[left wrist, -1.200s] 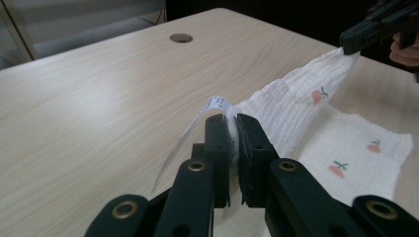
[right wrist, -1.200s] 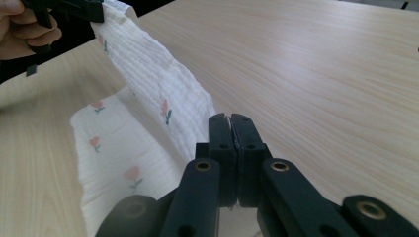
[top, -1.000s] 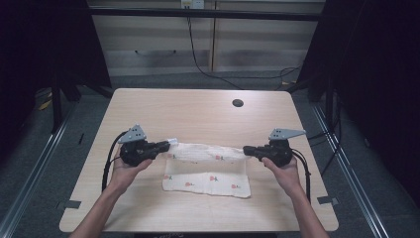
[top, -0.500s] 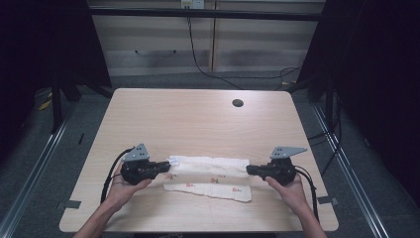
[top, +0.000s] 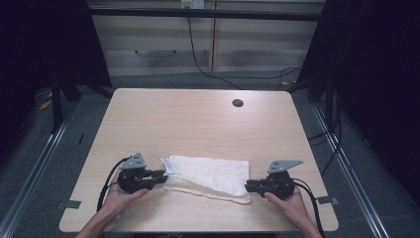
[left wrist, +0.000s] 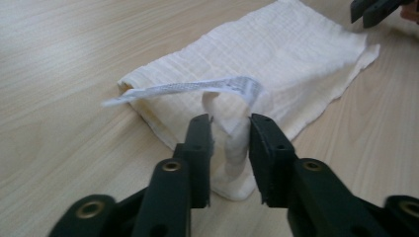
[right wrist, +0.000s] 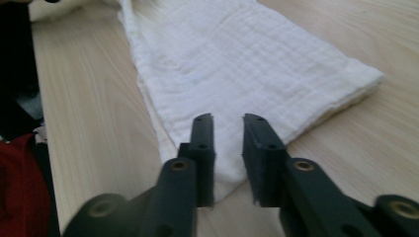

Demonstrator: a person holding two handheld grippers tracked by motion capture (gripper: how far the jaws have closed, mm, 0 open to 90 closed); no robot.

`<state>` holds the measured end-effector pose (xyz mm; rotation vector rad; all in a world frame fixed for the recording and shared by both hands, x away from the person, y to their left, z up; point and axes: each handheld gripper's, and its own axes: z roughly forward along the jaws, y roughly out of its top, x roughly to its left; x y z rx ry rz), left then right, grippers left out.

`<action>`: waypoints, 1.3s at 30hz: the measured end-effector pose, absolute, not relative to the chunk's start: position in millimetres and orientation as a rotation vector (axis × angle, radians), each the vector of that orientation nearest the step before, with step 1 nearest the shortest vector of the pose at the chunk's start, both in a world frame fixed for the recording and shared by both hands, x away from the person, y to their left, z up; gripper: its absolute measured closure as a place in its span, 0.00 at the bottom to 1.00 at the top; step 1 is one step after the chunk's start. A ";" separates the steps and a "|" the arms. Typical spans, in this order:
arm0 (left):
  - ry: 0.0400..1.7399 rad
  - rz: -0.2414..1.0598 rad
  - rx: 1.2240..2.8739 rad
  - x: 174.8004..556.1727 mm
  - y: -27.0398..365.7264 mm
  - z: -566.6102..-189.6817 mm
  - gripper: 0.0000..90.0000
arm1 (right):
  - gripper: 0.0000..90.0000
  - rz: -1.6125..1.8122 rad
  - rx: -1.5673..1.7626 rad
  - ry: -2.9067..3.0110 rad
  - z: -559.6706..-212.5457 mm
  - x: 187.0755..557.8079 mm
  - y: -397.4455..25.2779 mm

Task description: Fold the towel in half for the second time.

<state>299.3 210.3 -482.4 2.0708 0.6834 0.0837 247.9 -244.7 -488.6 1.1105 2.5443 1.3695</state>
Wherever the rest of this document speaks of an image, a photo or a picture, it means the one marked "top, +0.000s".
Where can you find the person's left hand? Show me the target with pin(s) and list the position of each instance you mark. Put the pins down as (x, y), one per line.
(120, 200)

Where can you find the black horizontal frame bar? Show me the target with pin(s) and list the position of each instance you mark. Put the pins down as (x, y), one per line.
(204, 14)

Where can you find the black metal stand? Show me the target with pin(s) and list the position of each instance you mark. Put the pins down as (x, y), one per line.
(329, 105)
(56, 105)

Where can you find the dark curtain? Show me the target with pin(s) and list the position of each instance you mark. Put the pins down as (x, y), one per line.
(373, 82)
(39, 49)

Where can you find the black floor tape strip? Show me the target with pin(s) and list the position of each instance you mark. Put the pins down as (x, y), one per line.
(81, 139)

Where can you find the yellow floor tape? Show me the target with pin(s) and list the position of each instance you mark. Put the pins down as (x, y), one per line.
(45, 105)

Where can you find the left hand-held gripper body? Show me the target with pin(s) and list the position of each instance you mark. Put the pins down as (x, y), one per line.
(133, 180)

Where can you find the white towel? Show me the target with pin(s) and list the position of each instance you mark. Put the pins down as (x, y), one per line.
(211, 177)

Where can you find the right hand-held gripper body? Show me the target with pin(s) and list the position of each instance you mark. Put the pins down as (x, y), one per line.
(280, 185)

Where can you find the metal floor rail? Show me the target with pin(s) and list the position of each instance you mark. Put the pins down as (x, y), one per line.
(36, 165)
(350, 172)

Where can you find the person's right hand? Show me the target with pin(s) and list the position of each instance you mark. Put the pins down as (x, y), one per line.
(292, 208)

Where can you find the round black table grommet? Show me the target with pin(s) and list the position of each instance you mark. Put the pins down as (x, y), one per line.
(237, 102)

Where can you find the grey tape piece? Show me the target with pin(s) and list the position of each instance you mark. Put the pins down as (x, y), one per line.
(327, 200)
(72, 204)

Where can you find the white wall socket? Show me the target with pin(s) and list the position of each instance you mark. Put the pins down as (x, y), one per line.
(192, 3)

